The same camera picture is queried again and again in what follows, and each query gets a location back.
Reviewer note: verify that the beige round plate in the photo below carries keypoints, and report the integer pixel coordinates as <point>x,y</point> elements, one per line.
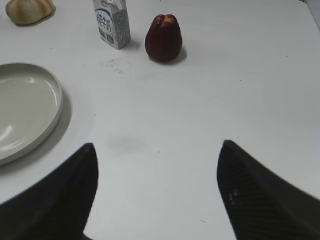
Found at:
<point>31,103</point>

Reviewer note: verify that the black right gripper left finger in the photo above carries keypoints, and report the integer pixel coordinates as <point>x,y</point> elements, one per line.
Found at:
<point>58,206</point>

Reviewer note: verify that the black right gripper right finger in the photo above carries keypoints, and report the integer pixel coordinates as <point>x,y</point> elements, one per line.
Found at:
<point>261,205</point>

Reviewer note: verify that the striped bread bun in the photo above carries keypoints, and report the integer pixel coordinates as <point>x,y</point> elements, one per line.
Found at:
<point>27,12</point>

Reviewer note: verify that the white milk carton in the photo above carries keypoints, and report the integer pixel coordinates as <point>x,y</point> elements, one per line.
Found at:
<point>113,22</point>

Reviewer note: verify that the dark red wax apple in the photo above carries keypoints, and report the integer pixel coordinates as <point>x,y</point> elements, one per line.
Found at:
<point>163,41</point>

